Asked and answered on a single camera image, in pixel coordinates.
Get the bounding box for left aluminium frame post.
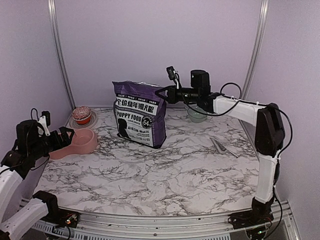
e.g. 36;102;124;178
47;0;76;110

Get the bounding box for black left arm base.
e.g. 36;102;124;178
41;209;80;228

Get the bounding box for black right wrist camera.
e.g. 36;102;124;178
166;66;176;81

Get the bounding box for aluminium front rail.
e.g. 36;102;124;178
23;201;301;240

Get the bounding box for pink double pet bowl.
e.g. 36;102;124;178
49;128;98;160

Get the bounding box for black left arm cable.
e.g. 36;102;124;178
30;108;44;121

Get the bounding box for purple puppy food bag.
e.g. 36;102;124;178
113;80;167;149

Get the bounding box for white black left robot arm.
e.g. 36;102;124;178
0;119;75;240

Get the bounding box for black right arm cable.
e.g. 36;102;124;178
184;82;293;161

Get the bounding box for clear green glass bowl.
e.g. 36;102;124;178
187;106;207;123

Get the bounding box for orange ceramic bowl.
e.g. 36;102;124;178
74;116;91;126

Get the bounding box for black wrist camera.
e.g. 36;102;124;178
166;66;176;81
41;110;51;126

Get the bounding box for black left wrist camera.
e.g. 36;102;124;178
41;110;51;126

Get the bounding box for grey striped ceramic plate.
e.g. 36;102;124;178
68;111;98;129

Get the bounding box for aluminium frame post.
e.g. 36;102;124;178
242;0;270;99
47;0;76;110

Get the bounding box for silver metal food scoop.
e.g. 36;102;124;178
210;137;239;158

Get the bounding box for right aluminium frame post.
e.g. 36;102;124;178
242;0;270;99

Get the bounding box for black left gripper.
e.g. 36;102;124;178
29;126;74;161

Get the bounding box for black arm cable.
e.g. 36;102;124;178
184;82;293;161
30;108;44;121

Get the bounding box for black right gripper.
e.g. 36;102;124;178
155;84;201;104

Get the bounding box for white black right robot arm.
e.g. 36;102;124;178
155;66;285;224

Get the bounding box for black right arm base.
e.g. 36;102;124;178
227;210;274;230

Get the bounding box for red patterned ceramic bowl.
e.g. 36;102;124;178
72;106;92;121

